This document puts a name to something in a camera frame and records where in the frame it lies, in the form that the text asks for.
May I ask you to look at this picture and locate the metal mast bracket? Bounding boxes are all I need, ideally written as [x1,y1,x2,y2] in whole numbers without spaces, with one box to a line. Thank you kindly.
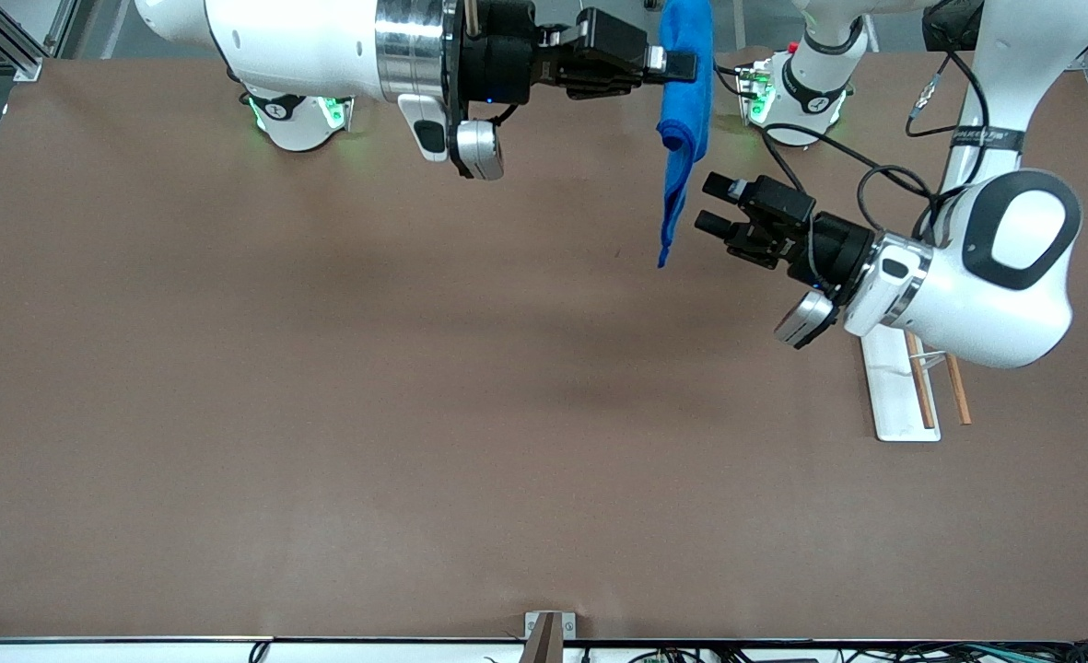
[524,611,577,640]

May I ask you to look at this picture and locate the metal mast post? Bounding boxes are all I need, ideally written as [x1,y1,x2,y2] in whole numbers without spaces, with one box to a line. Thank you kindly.
[518,613,565,663]

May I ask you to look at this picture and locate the seated person's dark clothes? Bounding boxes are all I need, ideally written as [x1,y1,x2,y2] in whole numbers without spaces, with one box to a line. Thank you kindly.
[921,0,989,52]

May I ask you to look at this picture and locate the white towel rack base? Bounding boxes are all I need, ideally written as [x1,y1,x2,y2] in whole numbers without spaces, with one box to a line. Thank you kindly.
[860,326,943,443]

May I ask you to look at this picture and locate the blue microfiber towel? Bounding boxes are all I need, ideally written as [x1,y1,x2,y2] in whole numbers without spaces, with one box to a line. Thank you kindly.
[656,0,716,270]

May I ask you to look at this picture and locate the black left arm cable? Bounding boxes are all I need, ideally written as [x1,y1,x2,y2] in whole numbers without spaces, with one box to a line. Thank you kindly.
[761,41,991,242]

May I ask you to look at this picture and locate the aluminium frame profile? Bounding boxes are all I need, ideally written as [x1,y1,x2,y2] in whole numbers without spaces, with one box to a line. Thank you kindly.
[0,0,104,82]

